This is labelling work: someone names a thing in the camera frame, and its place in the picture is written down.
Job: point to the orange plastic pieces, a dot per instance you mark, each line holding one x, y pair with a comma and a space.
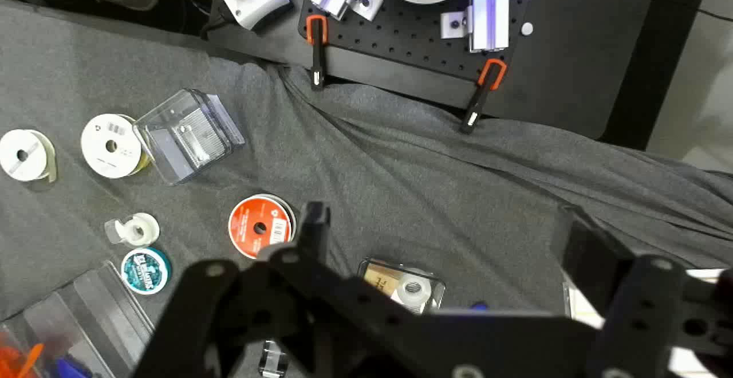
14, 358

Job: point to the clear tape dispenser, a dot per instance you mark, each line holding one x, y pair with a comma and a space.
137, 229

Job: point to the grey cloth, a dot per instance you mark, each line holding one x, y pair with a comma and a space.
401, 183

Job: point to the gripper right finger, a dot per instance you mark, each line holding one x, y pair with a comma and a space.
647, 309

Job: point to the orange ribbon spool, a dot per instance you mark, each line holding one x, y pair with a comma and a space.
257, 226

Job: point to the clear box with tape roll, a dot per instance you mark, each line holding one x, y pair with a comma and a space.
401, 286

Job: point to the small clear plastic block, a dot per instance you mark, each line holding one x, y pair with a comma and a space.
272, 361

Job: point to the white flat object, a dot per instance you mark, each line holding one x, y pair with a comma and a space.
584, 309

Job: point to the orange and black clamp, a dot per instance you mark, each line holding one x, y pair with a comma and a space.
484, 91
316, 46

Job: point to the white spool with yellow ribbon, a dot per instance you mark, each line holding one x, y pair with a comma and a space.
109, 146

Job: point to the white spool with cream ribbon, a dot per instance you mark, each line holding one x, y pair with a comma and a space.
23, 154

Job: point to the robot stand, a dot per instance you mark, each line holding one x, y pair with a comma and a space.
561, 51

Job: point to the small blue object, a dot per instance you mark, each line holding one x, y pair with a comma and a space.
479, 306

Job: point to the blue plastic piece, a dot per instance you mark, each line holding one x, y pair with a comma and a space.
71, 368

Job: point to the large clear compartment case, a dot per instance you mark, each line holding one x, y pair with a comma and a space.
86, 321

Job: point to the small clear plastic case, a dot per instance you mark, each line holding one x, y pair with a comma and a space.
186, 134

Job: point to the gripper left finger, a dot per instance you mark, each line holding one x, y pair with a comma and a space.
298, 286

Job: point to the teal round tin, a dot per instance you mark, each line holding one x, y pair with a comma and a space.
145, 270

